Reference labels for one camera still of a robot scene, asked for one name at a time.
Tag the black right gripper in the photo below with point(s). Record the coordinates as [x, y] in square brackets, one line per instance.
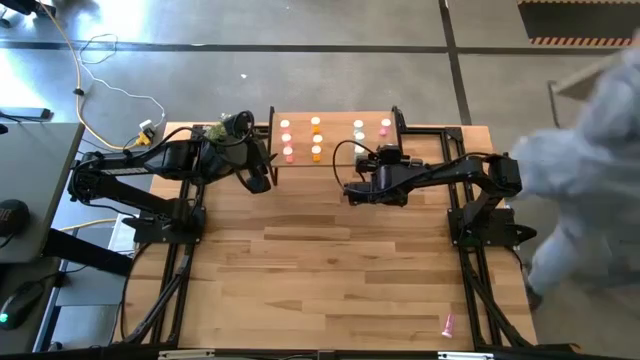
[385, 185]

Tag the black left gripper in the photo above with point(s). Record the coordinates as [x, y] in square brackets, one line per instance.
[245, 155]

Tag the red pill bottle white cap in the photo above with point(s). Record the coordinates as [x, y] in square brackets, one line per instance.
[286, 136]
[285, 123]
[288, 150]

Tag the pink pill bottle white cap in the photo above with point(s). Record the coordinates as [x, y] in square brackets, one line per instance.
[385, 122]
[448, 325]

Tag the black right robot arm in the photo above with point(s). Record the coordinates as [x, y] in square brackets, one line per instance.
[450, 172]

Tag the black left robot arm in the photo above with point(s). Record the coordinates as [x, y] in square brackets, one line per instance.
[150, 160]

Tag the wooden shelf black metal legs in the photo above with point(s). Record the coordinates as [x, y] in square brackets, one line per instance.
[335, 145]

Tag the white flat panel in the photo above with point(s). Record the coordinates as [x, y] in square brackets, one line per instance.
[121, 240]

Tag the black desk foot beam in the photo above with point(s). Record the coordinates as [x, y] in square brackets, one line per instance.
[85, 252]

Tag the person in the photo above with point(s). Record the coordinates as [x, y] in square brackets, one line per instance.
[590, 175]

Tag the grey desk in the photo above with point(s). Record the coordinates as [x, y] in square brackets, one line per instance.
[35, 165]

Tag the dark flat tablet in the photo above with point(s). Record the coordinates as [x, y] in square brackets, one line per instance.
[25, 112]

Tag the black round speaker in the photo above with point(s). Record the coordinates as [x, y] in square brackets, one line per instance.
[11, 218]

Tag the black mat hazard stripe edge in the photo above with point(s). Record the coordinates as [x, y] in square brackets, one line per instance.
[580, 20]

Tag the black computer mouse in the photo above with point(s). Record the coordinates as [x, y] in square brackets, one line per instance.
[20, 302]

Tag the black aluminium table frame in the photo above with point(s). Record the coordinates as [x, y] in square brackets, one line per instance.
[477, 295]

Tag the silver metal bracket strip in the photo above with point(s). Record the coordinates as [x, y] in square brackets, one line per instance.
[185, 354]
[465, 356]

